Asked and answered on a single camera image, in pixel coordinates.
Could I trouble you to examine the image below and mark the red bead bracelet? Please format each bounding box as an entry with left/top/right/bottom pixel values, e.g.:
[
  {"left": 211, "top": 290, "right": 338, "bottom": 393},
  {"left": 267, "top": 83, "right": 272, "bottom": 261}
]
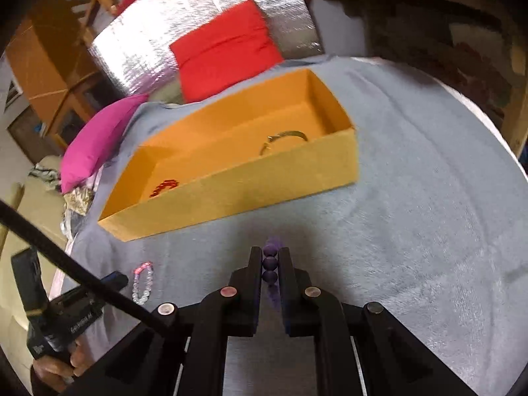
[{"left": 149, "top": 179, "right": 181, "bottom": 198}]

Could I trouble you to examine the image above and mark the silver patterned cloth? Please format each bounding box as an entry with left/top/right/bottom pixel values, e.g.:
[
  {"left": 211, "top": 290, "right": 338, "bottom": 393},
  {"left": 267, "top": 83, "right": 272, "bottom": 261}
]
[{"left": 28, "top": 162, "right": 63, "bottom": 193}]

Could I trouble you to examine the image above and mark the orange cardboard box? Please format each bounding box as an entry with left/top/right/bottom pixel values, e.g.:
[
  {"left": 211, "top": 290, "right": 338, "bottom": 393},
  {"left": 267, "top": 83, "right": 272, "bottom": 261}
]
[{"left": 98, "top": 68, "right": 359, "bottom": 242}]

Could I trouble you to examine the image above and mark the black cable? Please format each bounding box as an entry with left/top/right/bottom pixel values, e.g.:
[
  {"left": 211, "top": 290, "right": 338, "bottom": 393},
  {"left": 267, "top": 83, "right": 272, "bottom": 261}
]
[{"left": 0, "top": 199, "right": 173, "bottom": 333}]

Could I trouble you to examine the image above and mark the gold patterned cloth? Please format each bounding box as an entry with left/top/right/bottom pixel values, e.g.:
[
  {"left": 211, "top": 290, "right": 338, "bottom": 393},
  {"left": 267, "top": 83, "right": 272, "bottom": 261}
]
[{"left": 62, "top": 185, "right": 96, "bottom": 216}]

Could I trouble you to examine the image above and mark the thin metal bangle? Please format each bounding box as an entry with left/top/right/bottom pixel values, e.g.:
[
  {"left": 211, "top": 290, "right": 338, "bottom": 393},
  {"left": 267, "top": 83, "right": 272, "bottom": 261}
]
[{"left": 259, "top": 131, "right": 310, "bottom": 157}]

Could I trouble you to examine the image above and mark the pink cushion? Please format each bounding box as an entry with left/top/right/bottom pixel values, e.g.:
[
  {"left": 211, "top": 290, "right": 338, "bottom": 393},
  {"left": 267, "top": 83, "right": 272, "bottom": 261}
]
[{"left": 60, "top": 94, "right": 150, "bottom": 195}]

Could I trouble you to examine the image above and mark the silver foil mat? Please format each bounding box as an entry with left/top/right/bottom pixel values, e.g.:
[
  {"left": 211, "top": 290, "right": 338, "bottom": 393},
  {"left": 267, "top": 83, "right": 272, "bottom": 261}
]
[{"left": 87, "top": 0, "right": 325, "bottom": 105}]

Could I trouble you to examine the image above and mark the grey-blue blanket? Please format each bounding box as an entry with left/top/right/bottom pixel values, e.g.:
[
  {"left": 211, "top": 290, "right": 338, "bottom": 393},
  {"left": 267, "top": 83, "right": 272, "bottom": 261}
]
[{"left": 62, "top": 55, "right": 518, "bottom": 396}]

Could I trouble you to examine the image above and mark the beige sofa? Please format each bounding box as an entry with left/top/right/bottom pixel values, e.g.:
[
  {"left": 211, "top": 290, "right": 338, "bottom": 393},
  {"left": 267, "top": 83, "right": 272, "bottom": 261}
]
[{"left": 0, "top": 154, "right": 73, "bottom": 366}]

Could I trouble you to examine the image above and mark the orange-brown wooden cabinet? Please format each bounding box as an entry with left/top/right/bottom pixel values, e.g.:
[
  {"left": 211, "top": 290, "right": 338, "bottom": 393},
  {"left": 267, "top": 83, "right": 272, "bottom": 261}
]
[{"left": 5, "top": 0, "right": 113, "bottom": 151}]

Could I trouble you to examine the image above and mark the person's left hand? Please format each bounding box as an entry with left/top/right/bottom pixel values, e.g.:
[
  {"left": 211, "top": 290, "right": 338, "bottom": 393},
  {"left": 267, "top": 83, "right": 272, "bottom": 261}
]
[{"left": 31, "top": 332, "right": 90, "bottom": 395}]

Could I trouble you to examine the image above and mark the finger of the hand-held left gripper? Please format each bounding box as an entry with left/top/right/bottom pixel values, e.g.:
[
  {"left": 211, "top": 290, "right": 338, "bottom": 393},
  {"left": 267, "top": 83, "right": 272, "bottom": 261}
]
[{"left": 99, "top": 271, "right": 129, "bottom": 293}]

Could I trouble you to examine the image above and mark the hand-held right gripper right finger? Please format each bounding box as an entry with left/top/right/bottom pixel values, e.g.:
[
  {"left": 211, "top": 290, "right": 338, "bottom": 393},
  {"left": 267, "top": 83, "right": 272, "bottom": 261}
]
[{"left": 280, "top": 247, "right": 475, "bottom": 396}]

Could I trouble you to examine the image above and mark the purple bead bracelet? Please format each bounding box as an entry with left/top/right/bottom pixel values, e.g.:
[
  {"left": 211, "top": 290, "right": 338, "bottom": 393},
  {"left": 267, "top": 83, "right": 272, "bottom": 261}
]
[{"left": 261, "top": 238, "right": 280, "bottom": 302}]

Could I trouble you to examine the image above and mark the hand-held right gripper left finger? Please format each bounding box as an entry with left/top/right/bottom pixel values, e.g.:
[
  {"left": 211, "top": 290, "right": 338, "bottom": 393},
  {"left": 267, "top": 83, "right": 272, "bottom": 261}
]
[{"left": 74, "top": 247, "right": 264, "bottom": 396}]

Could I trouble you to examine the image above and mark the pink and clear bead bracelet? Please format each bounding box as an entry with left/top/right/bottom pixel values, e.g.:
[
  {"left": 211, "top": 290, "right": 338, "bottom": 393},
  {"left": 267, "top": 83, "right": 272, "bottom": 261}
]
[{"left": 131, "top": 261, "right": 154, "bottom": 306}]

